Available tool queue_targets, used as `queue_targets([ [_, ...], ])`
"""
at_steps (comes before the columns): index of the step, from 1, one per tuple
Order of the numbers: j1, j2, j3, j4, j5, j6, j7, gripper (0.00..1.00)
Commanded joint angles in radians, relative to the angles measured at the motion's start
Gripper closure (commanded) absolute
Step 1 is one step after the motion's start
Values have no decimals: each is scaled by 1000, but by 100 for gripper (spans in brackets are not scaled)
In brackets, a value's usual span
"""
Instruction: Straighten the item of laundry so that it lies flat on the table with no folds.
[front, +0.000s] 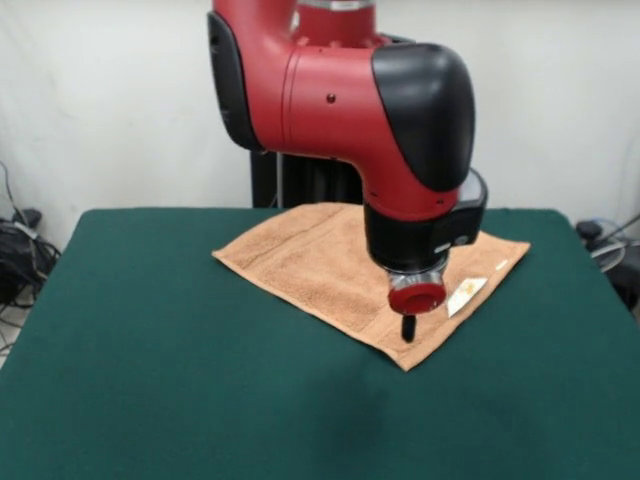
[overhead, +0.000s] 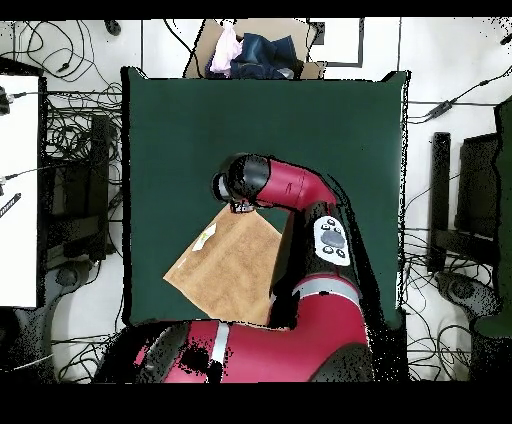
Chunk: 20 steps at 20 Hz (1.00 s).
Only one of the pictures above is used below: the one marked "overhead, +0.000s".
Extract tan terry towel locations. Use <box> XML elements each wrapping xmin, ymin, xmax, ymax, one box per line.
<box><xmin>162</xmin><ymin>204</ymin><xmax>284</xmax><ymax>327</ymax></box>

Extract black flat panel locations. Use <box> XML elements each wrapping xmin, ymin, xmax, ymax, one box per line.
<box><xmin>454</xmin><ymin>132</ymin><xmax>503</xmax><ymax>241</ymax></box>

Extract dark green table cloth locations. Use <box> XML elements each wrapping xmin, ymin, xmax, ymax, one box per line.
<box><xmin>121</xmin><ymin>65</ymin><xmax>411</xmax><ymax>330</ymax></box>

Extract blue jeans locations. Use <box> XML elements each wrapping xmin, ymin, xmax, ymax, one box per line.
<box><xmin>205</xmin><ymin>32</ymin><xmax>305</xmax><ymax>80</ymax></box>

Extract pink garment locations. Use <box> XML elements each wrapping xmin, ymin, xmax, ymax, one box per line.
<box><xmin>209</xmin><ymin>21</ymin><xmax>244</xmax><ymax>75</ymax></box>

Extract black equipment stand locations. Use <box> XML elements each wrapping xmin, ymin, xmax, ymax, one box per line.
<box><xmin>41</xmin><ymin>113</ymin><xmax>112</xmax><ymax>263</ymax></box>

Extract brown cardboard box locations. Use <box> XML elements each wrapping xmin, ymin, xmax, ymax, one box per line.
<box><xmin>183</xmin><ymin>17</ymin><xmax>327</xmax><ymax>80</ymax></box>

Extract grey chair base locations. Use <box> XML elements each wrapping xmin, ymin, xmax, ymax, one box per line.
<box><xmin>39</xmin><ymin>258</ymin><xmax>101</xmax><ymax>321</ymax></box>

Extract black upright bar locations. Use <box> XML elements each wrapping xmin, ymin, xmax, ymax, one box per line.
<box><xmin>426</xmin><ymin>131</ymin><xmax>452</xmax><ymax>275</ymax></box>

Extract white desk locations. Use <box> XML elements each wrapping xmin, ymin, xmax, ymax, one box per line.
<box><xmin>0</xmin><ymin>73</ymin><xmax>41</xmax><ymax>309</ymax></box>

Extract black label strip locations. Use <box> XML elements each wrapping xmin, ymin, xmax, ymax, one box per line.
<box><xmin>0</xmin><ymin>192</ymin><xmax>22</xmax><ymax>219</ymax></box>

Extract black chair base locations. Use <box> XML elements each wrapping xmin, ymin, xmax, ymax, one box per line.
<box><xmin>434</xmin><ymin>270</ymin><xmax>503</xmax><ymax>321</ymax></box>

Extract dark green draped cloth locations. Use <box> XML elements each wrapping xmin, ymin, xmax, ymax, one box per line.
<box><xmin>473</xmin><ymin>94</ymin><xmax>512</xmax><ymax>339</ymax></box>

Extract black cable with adapter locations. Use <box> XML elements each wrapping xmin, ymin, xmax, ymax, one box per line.
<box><xmin>407</xmin><ymin>65</ymin><xmax>512</xmax><ymax>125</ymax></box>

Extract black cable tangle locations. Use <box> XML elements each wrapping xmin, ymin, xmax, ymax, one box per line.
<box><xmin>0</xmin><ymin>19</ymin><xmax>123</xmax><ymax>95</ymax></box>

